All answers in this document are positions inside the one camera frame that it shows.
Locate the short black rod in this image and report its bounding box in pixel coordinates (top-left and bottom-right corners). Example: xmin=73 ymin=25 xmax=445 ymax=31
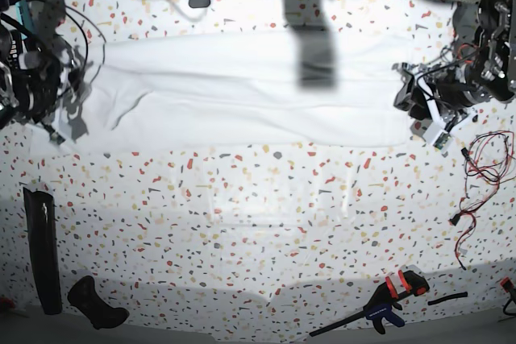
xmin=427 ymin=292 xmax=468 ymax=306

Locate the white T-shirt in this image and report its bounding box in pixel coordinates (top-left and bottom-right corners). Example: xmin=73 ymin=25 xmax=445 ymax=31
xmin=52 ymin=31 xmax=414 ymax=154

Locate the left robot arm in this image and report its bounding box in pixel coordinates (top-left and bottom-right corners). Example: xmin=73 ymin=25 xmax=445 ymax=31
xmin=393 ymin=0 xmax=515 ymax=153

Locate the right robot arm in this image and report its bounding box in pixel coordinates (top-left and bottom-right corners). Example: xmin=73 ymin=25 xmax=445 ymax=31
xmin=1 ymin=13 xmax=65 ymax=145

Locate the light blue box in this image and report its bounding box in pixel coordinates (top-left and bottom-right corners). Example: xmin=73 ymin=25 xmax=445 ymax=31
xmin=15 ymin=0 xmax=37 ymax=35

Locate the long black cylindrical case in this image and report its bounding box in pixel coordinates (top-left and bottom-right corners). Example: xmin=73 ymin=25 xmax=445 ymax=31
xmin=23 ymin=188 xmax=62 ymax=315

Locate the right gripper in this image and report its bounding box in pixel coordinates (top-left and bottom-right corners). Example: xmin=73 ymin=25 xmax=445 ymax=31
xmin=13 ymin=63 xmax=65 ymax=146

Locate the black and orange bar clamp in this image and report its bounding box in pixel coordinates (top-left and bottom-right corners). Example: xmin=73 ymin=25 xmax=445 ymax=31
xmin=309 ymin=270 xmax=430 ymax=338

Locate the red and black wire bundle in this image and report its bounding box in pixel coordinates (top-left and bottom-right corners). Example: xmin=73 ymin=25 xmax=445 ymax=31
xmin=449 ymin=130 xmax=516 ymax=271

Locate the black TV remote control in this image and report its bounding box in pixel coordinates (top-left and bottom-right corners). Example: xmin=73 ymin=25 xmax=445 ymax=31
xmin=6 ymin=30 xmax=24 ymax=70

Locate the orange clamp at table edge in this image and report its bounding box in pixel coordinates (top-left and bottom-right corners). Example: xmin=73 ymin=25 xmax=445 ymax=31
xmin=500 ymin=277 xmax=516 ymax=317

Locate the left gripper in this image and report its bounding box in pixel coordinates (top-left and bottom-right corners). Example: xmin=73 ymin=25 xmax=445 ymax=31
xmin=393 ymin=62 xmax=490 ymax=155

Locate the black game controller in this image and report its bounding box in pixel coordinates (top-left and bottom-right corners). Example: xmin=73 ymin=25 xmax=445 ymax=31
xmin=67 ymin=276 xmax=130 ymax=329

